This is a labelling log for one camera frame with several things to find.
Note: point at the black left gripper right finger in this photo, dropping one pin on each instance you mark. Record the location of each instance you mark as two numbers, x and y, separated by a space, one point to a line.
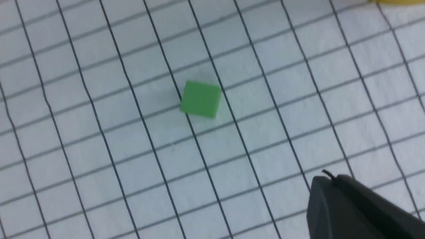
382 205

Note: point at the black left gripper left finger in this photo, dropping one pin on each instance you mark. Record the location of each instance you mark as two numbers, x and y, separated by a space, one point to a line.
336 210

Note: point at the bamboo steamer tray yellow rim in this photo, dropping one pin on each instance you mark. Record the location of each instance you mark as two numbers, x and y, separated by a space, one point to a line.
398 2

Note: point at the green cube block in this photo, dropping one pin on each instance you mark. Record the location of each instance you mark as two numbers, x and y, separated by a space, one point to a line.
201 99

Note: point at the white black grid tablecloth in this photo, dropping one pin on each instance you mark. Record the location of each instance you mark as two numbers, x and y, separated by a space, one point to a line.
94 144

